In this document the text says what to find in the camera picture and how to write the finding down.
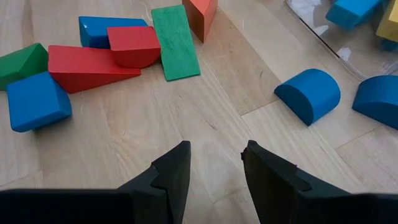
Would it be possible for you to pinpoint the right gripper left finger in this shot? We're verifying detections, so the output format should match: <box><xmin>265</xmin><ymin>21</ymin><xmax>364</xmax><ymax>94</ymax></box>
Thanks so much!
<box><xmin>118</xmin><ymin>140</ymin><xmax>192</xmax><ymax>224</ymax></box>

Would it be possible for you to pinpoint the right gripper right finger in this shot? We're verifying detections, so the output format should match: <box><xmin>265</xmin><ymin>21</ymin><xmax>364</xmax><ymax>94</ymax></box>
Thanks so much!
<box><xmin>241</xmin><ymin>139</ymin><xmax>371</xmax><ymax>224</ymax></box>

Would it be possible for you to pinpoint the blue half-cylinder block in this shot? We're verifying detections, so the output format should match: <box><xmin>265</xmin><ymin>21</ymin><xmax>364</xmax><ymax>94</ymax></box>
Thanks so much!
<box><xmin>6</xmin><ymin>70</ymin><xmax>73</xmax><ymax>134</ymax></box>
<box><xmin>273</xmin><ymin>68</ymin><xmax>342</xmax><ymax>127</ymax></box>
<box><xmin>351</xmin><ymin>74</ymin><xmax>398</xmax><ymax>131</ymax></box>

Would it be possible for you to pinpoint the red half-cylinder block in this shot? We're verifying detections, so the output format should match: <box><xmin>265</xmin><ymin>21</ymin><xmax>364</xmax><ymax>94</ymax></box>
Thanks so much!
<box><xmin>106</xmin><ymin>26</ymin><xmax>162</xmax><ymax>70</ymax></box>

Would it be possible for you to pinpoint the orange triangular block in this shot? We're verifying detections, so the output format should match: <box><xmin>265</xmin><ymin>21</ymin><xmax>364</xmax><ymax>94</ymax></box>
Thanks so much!
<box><xmin>182</xmin><ymin>0</ymin><xmax>219</xmax><ymax>44</ymax></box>

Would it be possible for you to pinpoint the long yellow block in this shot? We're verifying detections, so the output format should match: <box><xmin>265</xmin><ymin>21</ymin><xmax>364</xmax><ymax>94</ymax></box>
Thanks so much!
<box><xmin>375</xmin><ymin>0</ymin><xmax>398</xmax><ymax>44</ymax></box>

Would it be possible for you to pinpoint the red wedge block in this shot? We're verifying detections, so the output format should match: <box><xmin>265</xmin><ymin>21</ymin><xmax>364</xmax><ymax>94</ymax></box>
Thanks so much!
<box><xmin>47</xmin><ymin>44</ymin><xmax>142</xmax><ymax>95</ymax></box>

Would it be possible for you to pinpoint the flat green block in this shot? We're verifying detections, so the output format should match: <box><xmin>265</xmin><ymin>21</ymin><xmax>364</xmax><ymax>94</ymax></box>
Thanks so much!
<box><xmin>150</xmin><ymin>4</ymin><xmax>201</xmax><ymax>82</ymax></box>

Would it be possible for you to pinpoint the clear plastic bin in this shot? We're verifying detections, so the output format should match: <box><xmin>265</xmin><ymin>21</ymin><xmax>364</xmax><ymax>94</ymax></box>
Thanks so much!
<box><xmin>283</xmin><ymin>0</ymin><xmax>398</xmax><ymax>82</ymax></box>

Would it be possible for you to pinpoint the medium blue block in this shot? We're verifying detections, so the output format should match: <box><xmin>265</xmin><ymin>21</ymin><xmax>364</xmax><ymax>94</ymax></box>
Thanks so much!
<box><xmin>78</xmin><ymin>15</ymin><xmax>149</xmax><ymax>50</ymax></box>

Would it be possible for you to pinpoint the green wedge block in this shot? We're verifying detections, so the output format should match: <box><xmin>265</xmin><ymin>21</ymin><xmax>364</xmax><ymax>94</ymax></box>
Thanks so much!
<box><xmin>0</xmin><ymin>42</ymin><xmax>50</xmax><ymax>91</ymax></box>

